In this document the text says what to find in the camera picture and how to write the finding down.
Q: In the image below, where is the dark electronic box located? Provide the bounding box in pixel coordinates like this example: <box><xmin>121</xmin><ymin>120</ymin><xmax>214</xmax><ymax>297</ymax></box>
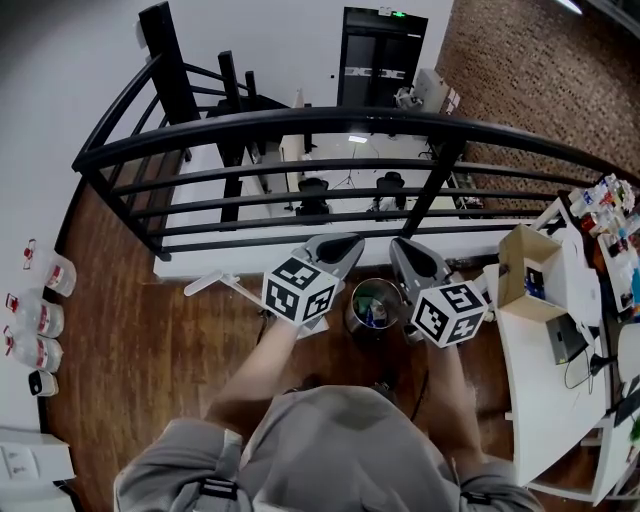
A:
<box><xmin>545</xmin><ymin>314</ymin><xmax>589</xmax><ymax>367</ymax></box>

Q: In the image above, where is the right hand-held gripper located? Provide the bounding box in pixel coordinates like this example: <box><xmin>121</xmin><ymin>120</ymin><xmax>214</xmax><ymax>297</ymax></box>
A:
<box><xmin>387</xmin><ymin>235</ymin><xmax>490</xmax><ymax>350</ymax></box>

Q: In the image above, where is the person's right forearm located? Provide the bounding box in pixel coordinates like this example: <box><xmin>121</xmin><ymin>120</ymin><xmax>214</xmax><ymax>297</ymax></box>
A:
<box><xmin>424</xmin><ymin>341</ymin><xmax>490</xmax><ymax>472</ymax></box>

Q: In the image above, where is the steel trash bin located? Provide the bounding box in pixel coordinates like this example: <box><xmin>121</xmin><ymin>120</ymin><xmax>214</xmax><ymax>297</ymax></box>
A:
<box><xmin>344</xmin><ymin>277</ymin><xmax>409</xmax><ymax>337</ymax></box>

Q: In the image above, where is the small white waste bin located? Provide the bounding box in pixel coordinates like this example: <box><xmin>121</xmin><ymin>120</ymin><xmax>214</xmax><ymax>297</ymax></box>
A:
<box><xmin>26</xmin><ymin>369</ymin><xmax>60</xmax><ymax>398</ymax></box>

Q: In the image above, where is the person's right black shoe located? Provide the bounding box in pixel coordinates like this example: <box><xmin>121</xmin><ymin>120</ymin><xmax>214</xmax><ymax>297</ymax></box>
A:
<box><xmin>371</xmin><ymin>380</ymin><xmax>400</xmax><ymax>404</ymax></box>

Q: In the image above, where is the open cardboard box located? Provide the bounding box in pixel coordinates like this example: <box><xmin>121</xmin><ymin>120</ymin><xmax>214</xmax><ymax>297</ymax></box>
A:
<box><xmin>496</xmin><ymin>223</ymin><xmax>570</xmax><ymax>322</ymax></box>

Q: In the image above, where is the white long-handled dustpan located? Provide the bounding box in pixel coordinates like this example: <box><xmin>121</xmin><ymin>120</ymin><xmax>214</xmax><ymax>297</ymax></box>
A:
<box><xmin>183</xmin><ymin>269</ymin><xmax>332</xmax><ymax>342</ymax></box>

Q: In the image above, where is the person's left black shoe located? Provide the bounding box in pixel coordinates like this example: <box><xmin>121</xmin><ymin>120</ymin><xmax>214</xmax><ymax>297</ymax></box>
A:
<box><xmin>286</xmin><ymin>374</ymin><xmax>322</xmax><ymax>397</ymax></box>

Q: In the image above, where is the white desk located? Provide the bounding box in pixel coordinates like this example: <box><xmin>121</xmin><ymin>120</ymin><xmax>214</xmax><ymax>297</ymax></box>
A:
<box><xmin>481</xmin><ymin>196</ymin><xmax>622</xmax><ymax>490</ymax></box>

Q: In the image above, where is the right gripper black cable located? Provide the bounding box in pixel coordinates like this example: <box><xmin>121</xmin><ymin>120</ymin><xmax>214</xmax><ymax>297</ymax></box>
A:
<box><xmin>410</xmin><ymin>369</ymin><xmax>432</xmax><ymax>422</ymax></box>

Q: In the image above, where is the person's gray shirt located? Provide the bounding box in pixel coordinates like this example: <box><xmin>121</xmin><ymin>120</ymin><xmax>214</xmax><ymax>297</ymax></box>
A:
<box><xmin>113</xmin><ymin>383</ymin><xmax>545</xmax><ymax>512</ymax></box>

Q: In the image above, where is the cluster of small bottles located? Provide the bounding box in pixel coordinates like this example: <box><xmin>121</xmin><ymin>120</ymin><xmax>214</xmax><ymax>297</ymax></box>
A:
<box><xmin>568</xmin><ymin>173</ymin><xmax>640</xmax><ymax>242</ymax></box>

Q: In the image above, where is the person's left forearm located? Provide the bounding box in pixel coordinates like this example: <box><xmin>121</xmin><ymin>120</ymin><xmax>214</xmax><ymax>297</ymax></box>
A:
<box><xmin>204</xmin><ymin>316</ymin><xmax>302</xmax><ymax>427</ymax></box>

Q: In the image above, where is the black metal railing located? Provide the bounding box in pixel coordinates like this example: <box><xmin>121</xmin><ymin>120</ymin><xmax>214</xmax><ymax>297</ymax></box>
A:
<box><xmin>71</xmin><ymin>0</ymin><xmax>640</xmax><ymax>265</ymax></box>

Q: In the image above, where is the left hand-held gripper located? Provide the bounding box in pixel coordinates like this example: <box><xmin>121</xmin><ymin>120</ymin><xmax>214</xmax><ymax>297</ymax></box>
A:
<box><xmin>260</xmin><ymin>231</ymin><xmax>367</xmax><ymax>328</ymax></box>

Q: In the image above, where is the person's black shoe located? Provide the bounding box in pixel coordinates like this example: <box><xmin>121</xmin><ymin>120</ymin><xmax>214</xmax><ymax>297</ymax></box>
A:
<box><xmin>286</xmin><ymin>374</ymin><xmax>322</xmax><ymax>397</ymax></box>
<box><xmin>371</xmin><ymin>380</ymin><xmax>400</xmax><ymax>404</ymax></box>

